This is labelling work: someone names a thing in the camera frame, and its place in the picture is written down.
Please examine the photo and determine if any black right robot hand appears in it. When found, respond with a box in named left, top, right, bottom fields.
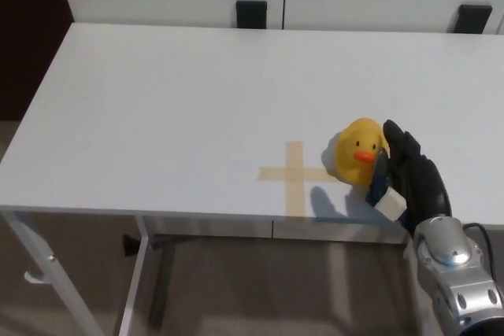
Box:
left=365, top=118, right=454, bottom=239

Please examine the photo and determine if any yellow rubber duck toy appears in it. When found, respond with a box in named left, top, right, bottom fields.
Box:
left=328, top=116, right=390, bottom=187

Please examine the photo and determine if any white desk hook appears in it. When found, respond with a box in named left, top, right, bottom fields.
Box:
left=23, top=271, right=50, bottom=285

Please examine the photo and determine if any beige tape cross mark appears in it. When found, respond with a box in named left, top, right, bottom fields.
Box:
left=258, top=140, right=340, bottom=217

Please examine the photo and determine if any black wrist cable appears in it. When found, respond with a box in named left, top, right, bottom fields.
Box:
left=461, top=222, right=500, bottom=282

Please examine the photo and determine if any black cabinet handle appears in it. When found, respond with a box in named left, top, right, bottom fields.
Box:
left=456, top=4, right=493, bottom=34
left=235, top=0, right=269, bottom=29

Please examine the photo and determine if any white metal desk frame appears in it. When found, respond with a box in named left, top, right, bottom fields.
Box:
left=2, top=209, right=418, bottom=336

